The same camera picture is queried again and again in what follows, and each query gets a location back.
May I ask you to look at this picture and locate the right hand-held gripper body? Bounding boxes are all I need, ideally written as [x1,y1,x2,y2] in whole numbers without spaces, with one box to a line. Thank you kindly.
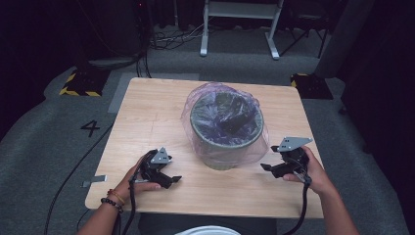
[277,136,313,179]

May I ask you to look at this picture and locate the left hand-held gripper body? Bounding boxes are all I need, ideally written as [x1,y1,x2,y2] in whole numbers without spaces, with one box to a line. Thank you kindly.
[139,146,173,184]

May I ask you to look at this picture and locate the green plastic bin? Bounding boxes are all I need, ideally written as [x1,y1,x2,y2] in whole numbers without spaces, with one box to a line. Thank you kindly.
[189,91,264,171]

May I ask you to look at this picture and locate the purple plastic trash bag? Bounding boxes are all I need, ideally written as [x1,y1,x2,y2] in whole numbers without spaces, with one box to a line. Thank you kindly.
[180,81,270,168]

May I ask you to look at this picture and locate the person's right hand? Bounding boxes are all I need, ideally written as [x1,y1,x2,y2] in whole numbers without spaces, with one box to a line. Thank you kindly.
[283,145,337,197]

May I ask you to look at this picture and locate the person's left hand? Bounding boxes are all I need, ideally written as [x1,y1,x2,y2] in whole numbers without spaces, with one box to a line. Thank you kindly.
[114,156,161,204]

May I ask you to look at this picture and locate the black yellow striped base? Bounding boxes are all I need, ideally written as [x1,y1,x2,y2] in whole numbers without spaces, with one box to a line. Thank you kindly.
[59,68,111,98]
[290,72,334,101]

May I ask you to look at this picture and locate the black folding stand legs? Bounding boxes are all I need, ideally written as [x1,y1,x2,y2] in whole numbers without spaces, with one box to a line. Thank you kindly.
[278,13,331,60]

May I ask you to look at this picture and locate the grey pillar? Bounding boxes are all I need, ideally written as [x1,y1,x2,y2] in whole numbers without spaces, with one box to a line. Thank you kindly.
[313,0,376,79]

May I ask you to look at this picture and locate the black equipment stand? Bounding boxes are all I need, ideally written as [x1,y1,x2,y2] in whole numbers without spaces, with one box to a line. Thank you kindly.
[74,0,153,71]

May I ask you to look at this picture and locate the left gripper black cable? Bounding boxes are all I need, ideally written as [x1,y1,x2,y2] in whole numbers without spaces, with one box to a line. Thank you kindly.
[120,177,139,235]

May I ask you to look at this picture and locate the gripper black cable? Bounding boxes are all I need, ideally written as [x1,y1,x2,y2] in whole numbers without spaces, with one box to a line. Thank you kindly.
[283,175,313,235]
[120,177,139,235]

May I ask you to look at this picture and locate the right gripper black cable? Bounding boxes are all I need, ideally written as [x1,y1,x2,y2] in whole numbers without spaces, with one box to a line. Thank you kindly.
[283,175,313,235]

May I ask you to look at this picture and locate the orange string bracelet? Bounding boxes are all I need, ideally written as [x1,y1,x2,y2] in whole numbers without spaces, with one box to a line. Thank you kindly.
[107,188,126,205]

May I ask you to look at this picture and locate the black bead bracelet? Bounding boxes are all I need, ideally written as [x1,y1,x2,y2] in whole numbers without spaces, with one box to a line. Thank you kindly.
[100,197,125,213]

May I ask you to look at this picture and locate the grey metal table bracket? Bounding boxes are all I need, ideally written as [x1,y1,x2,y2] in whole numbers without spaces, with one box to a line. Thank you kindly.
[81,174,108,188]

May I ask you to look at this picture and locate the long black floor cable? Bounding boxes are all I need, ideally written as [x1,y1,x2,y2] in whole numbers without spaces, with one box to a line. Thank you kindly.
[43,120,115,235]

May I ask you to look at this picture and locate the bundle of floor cables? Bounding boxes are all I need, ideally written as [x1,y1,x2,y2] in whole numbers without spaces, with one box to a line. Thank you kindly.
[148,23,209,52]

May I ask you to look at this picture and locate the white desk frame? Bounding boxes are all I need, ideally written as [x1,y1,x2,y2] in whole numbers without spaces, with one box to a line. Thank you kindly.
[199,0,285,61]

